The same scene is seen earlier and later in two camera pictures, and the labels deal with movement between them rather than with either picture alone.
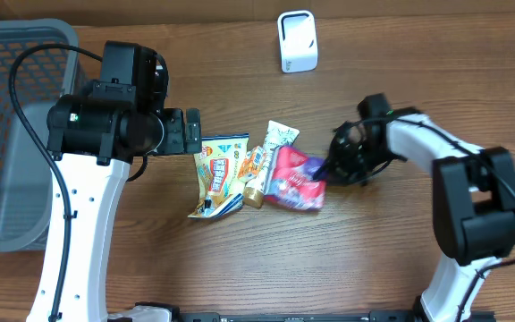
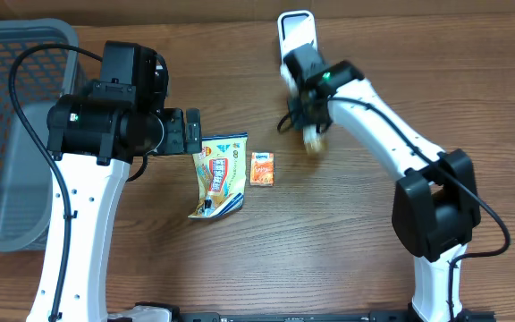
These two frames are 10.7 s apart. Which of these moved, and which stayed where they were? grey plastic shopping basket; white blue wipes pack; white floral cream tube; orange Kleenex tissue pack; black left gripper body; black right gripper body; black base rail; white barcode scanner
Moved: white floral cream tube; orange Kleenex tissue pack; black right gripper body
Stayed: black base rail; grey plastic shopping basket; white barcode scanner; black left gripper body; white blue wipes pack
